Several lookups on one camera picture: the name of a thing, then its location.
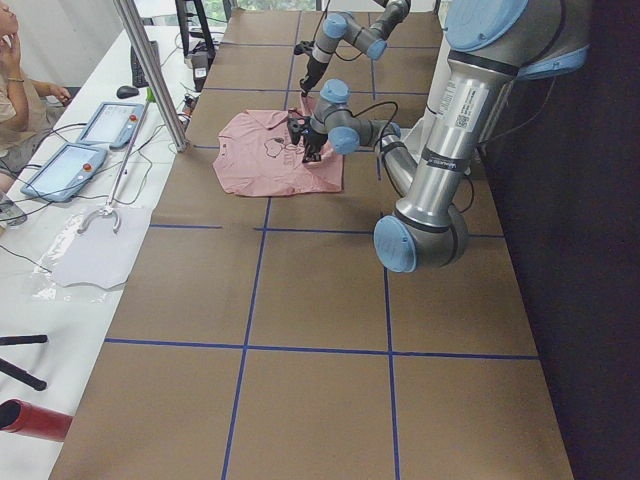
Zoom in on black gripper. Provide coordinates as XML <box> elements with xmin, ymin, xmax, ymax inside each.
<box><xmin>299</xmin><ymin>56</ymin><xmax>326</xmax><ymax>97</ymax></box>
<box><xmin>302</xmin><ymin>120</ymin><xmax>328</xmax><ymax>164</ymax></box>

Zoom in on pink Snoopy t-shirt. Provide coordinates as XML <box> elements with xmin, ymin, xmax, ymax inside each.
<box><xmin>213</xmin><ymin>96</ymin><xmax>343</xmax><ymax>197</ymax></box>

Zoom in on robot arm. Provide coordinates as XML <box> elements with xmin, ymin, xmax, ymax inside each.
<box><xmin>294</xmin><ymin>0</ymin><xmax>411</xmax><ymax>97</ymax></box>
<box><xmin>290</xmin><ymin>1</ymin><xmax>592</xmax><ymax>273</ymax></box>

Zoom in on black power adapter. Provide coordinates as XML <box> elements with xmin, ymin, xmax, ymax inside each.
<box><xmin>185</xmin><ymin>51</ymin><xmax>210</xmax><ymax>92</ymax></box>

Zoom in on metal reacher grabber tool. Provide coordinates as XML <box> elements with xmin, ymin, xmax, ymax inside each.
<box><xmin>77</xmin><ymin>87</ymin><xmax>155</xmax><ymax>235</ymax></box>

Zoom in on black keyboard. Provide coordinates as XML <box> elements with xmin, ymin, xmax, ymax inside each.
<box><xmin>129</xmin><ymin>39</ymin><xmax>160</xmax><ymax>89</ymax></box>

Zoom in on black computer mouse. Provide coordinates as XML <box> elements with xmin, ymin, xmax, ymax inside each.
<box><xmin>116</xmin><ymin>85</ymin><xmax>139</xmax><ymax>99</ymax></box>

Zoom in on brown paper table cover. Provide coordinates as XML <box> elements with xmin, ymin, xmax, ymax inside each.
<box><xmin>52</xmin><ymin>11</ymin><xmax>572</xmax><ymax>479</ymax></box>

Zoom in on far teach pendant tablet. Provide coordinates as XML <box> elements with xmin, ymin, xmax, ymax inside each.
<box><xmin>77</xmin><ymin>102</ymin><xmax>144</xmax><ymax>149</ymax></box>

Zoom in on teach pendant tablet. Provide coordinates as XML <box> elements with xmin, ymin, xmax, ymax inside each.
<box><xmin>20</xmin><ymin>143</ymin><xmax>107</xmax><ymax>203</ymax></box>
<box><xmin>77</xmin><ymin>102</ymin><xmax>144</xmax><ymax>149</ymax></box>

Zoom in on white paper sheet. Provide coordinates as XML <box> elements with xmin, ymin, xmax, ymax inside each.
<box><xmin>52</xmin><ymin>207</ymin><xmax>152</xmax><ymax>289</ymax></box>

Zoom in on clear plastic bag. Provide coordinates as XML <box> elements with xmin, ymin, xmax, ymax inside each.
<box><xmin>30</xmin><ymin>207</ymin><xmax>152</xmax><ymax>300</ymax></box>

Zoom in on near teach pendant tablet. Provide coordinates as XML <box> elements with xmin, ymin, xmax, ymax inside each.
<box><xmin>20</xmin><ymin>143</ymin><xmax>107</xmax><ymax>203</ymax></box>

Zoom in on seated person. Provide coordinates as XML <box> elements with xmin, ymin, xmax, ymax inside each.
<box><xmin>1</xmin><ymin>3</ymin><xmax>72</xmax><ymax>194</ymax></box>

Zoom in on red cylinder tube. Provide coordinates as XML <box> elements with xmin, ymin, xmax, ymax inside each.
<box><xmin>1</xmin><ymin>399</ymin><xmax>73</xmax><ymax>442</ymax></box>

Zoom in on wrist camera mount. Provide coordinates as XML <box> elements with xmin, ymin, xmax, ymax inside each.
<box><xmin>287</xmin><ymin>110</ymin><xmax>310</xmax><ymax>145</ymax></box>
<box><xmin>294</xmin><ymin>41</ymin><xmax>314</xmax><ymax>56</ymax></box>

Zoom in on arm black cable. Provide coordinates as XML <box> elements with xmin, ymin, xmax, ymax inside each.
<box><xmin>349</xmin><ymin>101</ymin><xmax>401</xmax><ymax>181</ymax></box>

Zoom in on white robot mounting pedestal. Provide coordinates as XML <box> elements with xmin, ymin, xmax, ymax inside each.
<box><xmin>401</xmin><ymin>37</ymin><xmax>451</xmax><ymax>162</ymax></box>

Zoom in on black stool frame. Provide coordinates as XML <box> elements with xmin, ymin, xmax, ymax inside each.
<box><xmin>174</xmin><ymin>0</ymin><xmax>219</xmax><ymax>57</ymax></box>

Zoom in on black desk cables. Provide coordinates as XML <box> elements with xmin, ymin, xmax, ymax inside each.
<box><xmin>0</xmin><ymin>29</ymin><xmax>201</xmax><ymax>274</ymax></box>

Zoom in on aluminium frame post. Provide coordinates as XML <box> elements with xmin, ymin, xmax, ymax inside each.
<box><xmin>113</xmin><ymin>0</ymin><xmax>188</xmax><ymax>152</ymax></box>

